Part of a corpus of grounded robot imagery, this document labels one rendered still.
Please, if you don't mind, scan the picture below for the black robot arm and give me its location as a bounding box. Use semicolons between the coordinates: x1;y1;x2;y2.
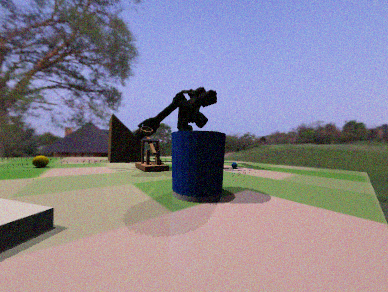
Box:
133;87;217;141

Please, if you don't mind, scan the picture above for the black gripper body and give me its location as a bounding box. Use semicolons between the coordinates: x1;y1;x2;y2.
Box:
179;100;199;131

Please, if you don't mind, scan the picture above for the dark blue cylinder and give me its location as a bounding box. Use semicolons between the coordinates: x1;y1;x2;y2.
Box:
172;131;226;203

